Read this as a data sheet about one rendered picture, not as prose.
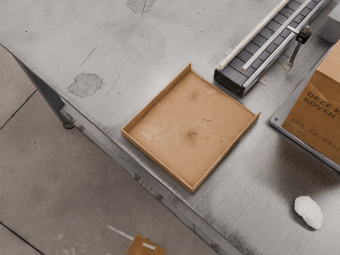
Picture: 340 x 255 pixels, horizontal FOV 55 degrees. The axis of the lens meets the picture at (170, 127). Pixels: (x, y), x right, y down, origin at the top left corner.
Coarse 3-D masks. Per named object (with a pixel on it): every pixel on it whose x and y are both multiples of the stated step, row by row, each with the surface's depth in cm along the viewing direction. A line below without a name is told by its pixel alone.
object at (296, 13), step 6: (306, 0) 97; (312, 0) 98; (300, 6) 96; (306, 6) 97; (294, 12) 95; (300, 12) 95; (288, 18) 94; (294, 18) 95; (288, 24) 93; (282, 30) 92; (276, 36) 91; (270, 42) 90; (264, 48) 89; (258, 54) 89; (252, 60) 88; (246, 66) 87
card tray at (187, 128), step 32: (160, 96) 97; (192, 96) 98; (224, 96) 98; (128, 128) 93; (160, 128) 94; (192, 128) 94; (224, 128) 93; (160, 160) 90; (192, 160) 90; (192, 192) 85
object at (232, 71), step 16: (304, 0) 108; (320, 0) 107; (288, 16) 105; (304, 16) 105; (272, 32) 102; (288, 32) 102; (256, 48) 100; (272, 48) 100; (240, 64) 97; (256, 64) 97; (240, 80) 95
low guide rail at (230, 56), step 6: (282, 0) 103; (288, 0) 105; (276, 6) 102; (282, 6) 103; (270, 12) 101; (276, 12) 102; (264, 18) 100; (270, 18) 101; (264, 24) 100; (252, 30) 98; (258, 30) 99; (246, 36) 97; (252, 36) 98; (240, 42) 96; (246, 42) 97; (240, 48) 96; (234, 54) 95; (228, 60) 94; (222, 66) 93
